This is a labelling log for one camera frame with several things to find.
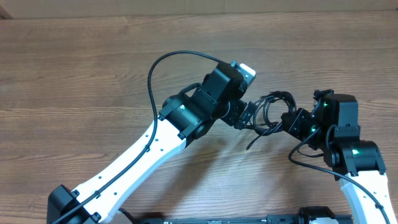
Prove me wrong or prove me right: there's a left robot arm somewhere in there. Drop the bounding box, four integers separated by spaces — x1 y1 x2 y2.
47 62 256 223

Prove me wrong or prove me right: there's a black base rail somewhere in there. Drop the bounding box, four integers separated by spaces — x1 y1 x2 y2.
131 206 354 224

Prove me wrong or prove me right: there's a black braided usb cable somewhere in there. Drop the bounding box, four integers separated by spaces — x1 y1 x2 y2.
245 90 299 151

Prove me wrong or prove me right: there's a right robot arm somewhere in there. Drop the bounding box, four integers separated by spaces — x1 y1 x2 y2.
281 90 397 223

